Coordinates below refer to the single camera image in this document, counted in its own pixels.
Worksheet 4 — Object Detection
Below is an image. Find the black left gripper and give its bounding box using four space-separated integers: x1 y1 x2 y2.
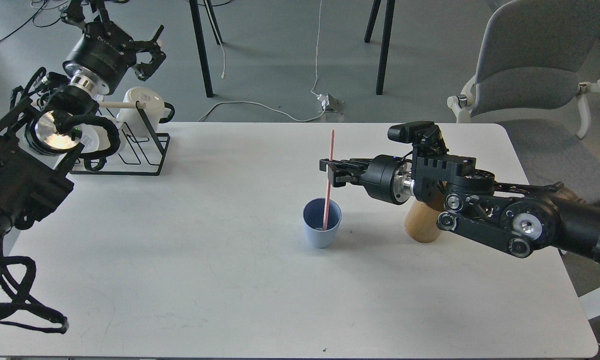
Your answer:
63 22 166 95

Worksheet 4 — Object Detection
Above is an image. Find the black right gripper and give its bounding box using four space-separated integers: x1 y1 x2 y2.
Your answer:
319 154 413 205

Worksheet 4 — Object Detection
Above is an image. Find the blue plastic cup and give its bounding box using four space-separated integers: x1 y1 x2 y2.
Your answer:
302 197 342 249

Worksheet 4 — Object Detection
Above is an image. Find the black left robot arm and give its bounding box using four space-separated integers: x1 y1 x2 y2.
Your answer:
0 15 166 334

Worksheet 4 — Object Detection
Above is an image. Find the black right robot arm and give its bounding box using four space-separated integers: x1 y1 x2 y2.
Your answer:
319 149 600 264

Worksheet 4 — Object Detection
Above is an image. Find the white mug upright on rack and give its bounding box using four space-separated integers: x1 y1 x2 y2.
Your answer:
115 86 175 138

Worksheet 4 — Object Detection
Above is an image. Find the black table leg left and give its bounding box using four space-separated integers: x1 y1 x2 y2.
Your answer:
188 0 223 98

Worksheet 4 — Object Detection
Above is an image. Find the black table leg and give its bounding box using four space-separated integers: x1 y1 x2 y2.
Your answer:
188 0 223 98
364 0 396 96

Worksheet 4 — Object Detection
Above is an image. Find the floor power socket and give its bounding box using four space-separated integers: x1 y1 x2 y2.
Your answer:
316 93 341 113

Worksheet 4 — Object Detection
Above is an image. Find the bamboo cylindrical holder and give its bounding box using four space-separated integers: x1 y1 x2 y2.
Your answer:
404 189 445 244

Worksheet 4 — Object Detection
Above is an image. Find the white mug lying on rack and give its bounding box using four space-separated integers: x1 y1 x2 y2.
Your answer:
80 124 128 158

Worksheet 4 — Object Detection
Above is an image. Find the black table leg right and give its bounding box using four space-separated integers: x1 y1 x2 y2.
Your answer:
364 0 396 96

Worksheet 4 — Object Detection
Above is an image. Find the grey office chair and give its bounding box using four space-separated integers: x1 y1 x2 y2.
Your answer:
447 0 600 207

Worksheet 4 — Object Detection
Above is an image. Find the wooden rack handle rod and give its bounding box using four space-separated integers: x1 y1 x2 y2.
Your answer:
98 101 146 109

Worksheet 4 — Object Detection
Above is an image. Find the white floor cable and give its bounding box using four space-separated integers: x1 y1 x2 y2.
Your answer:
198 0 330 123

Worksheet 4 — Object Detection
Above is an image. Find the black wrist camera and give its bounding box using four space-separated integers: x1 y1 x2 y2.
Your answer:
387 121 441 145

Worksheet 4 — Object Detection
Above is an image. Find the black wire mug rack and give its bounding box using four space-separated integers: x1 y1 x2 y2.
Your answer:
70 120 170 176

